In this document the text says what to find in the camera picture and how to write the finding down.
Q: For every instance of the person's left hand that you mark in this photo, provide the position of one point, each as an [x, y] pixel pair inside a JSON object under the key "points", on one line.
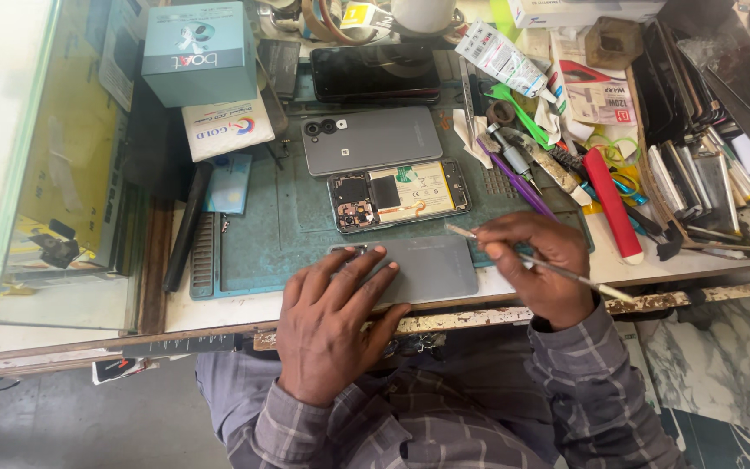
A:
{"points": [[323, 332]]}

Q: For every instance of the person's right hand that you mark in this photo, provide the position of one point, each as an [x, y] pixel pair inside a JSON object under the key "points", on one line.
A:
{"points": [[554, 273]]}

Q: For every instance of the thin metal pry tool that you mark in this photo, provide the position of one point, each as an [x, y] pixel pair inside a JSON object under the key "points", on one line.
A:
{"points": [[583, 280]]}

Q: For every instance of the grey phone back cover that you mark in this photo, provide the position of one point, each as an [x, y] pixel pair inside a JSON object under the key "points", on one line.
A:
{"points": [[430, 270]]}

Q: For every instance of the purple pen tool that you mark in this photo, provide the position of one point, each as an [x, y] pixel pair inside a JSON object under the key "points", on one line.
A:
{"points": [[518, 179]]}

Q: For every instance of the teal repair mat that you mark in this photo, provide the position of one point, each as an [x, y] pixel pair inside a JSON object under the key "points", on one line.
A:
{"points": [[271, 241]]}

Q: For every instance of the dirty cleaning brush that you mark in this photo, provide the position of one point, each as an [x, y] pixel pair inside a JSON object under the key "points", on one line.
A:
{"points": [[554, 166]]}

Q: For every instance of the black brush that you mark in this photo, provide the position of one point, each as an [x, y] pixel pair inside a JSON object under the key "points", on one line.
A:
{"points": [[665, 238]]}

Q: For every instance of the silver screwdriver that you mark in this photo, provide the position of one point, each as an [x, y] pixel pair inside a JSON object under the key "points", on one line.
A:
{"points": [[513, 156]]}

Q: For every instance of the opened phone with exposed battery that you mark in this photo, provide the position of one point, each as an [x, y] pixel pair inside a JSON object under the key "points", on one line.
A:
{"points": [[407, 194]]}

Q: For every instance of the white tissue scrap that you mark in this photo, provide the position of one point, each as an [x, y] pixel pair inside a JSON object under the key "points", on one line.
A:
{"points": [[469, 133]]}

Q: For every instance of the green plastic pry tool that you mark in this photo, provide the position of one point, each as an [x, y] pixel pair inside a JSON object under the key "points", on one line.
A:
{"points": [[521, 111]]}

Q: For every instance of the brown tape roll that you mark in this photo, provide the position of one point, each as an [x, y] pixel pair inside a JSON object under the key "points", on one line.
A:
{"points": [[500, 112]]}

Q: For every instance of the long black bar tool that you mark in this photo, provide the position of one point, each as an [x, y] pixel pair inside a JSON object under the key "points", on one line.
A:
{"points": [[186, 228]]}

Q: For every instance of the row of phone batteries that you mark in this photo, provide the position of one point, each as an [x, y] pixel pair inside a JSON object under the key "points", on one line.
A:
{"points": [[700, 179]]}

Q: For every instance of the light blue card packet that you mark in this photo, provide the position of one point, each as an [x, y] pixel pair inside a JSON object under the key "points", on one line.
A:
{"points": [[227, 185]]}

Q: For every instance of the white charger box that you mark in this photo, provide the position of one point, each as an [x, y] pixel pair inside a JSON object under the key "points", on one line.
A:
{"points": [[599, 91]]}

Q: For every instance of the metal ruler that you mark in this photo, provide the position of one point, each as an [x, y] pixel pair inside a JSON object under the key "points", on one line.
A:
{"points": [[466, 91]]}

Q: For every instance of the printed booklet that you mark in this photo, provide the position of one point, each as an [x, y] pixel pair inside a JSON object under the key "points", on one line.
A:
{"points": [[118, 368]]}

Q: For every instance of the stack of black phone screens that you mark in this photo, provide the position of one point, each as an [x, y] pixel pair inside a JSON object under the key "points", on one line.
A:
{"points": [[665, 84]]}

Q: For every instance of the white glue tube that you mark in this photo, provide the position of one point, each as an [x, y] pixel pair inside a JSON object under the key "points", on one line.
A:
{"points": [[502, 60]]}

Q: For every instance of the white display packet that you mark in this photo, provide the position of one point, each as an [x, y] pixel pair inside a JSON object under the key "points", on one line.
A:
{"points": [[225, 130]]}

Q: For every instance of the small brown container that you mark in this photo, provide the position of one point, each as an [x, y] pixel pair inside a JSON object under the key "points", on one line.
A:
{"points": [[612, 42]]}

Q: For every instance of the black phone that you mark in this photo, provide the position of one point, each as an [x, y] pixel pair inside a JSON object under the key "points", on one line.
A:
{"points": [[375, 73]]}

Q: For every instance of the long white box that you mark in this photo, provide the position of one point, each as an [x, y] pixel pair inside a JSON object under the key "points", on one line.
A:
{"points": [[577, 10]]}

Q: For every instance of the heap of glass sheets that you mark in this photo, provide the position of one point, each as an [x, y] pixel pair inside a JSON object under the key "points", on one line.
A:
{"points": [[746, 84]]}

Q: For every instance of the small black battery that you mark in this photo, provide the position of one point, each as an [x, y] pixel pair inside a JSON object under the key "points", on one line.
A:
{"points": [[279, 65]]}

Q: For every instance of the white round cup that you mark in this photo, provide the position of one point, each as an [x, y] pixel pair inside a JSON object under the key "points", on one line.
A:
{"points": [[424, 14]]}

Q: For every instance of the glass display case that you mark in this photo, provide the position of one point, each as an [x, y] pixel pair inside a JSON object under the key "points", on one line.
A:
{"points": [[69, 169]]}

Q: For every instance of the teal earbuds box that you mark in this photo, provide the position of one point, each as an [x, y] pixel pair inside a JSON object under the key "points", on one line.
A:
{"points": [[199, 55]]}

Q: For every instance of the brown band loop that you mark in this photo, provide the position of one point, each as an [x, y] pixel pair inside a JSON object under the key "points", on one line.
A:
{"points": [[323, 23]]}

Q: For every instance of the yellow label sticker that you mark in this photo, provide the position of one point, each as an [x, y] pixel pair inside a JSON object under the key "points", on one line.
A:
{"points": [[359, 14]]}

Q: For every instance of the grey phone with camera lenses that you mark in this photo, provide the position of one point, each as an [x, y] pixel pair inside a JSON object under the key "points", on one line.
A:
{"points": [[381, 140]]}

